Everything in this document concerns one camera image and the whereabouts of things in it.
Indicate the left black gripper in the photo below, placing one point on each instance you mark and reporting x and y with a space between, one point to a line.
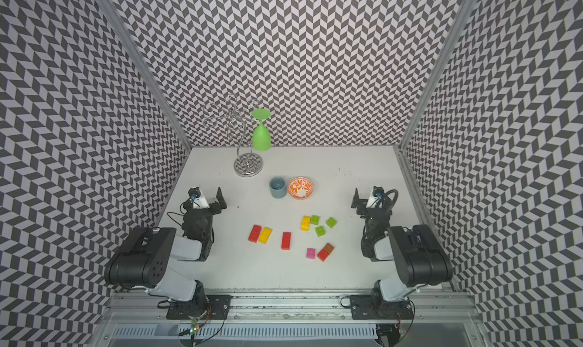
215 206

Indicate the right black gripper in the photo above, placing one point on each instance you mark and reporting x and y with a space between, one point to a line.
360 203

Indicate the orange brown lego brick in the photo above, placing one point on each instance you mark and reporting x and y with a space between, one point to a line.
328 248

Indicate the yellow curved lego brick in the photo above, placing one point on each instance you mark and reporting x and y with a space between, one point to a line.
305 224

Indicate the pink lego brick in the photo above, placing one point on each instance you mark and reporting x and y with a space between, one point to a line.
311 253

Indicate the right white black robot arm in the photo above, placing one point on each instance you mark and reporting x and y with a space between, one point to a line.
418 256

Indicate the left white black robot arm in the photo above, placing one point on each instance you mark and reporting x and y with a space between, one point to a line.
142 260

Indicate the green lego brick right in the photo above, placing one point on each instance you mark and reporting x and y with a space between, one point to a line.
331 222

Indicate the red long lego brick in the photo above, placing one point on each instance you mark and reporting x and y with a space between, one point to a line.
255 233

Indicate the green lego brick front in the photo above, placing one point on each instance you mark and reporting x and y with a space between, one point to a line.
320 230

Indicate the yellow long lego brick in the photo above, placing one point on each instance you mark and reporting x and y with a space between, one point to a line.
265 235

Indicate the small red lego brick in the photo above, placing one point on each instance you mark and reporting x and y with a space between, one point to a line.
323 255

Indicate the orange white patterned bowl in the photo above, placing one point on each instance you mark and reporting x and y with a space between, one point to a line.
300 188

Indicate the grey blue ceramic cup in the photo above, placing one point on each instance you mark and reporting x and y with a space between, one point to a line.
278 187

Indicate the green plastic wine glass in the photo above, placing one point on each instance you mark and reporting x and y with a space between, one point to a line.
261 139

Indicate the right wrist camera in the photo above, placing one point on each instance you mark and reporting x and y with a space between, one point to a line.
375 198

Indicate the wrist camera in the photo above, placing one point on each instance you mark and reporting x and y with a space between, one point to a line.
375 198
197 199

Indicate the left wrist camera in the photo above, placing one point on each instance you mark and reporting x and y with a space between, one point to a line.
197 199

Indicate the chrome wire glass rack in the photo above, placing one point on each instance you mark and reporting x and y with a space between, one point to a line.
247 163

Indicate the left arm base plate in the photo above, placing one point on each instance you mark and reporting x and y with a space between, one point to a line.
211 307

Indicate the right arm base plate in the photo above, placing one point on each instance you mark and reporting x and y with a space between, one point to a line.
369 307

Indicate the white slotted cable duct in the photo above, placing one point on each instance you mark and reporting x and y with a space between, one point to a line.
252 332

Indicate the aluminium front rail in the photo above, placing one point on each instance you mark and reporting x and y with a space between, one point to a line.
296 306

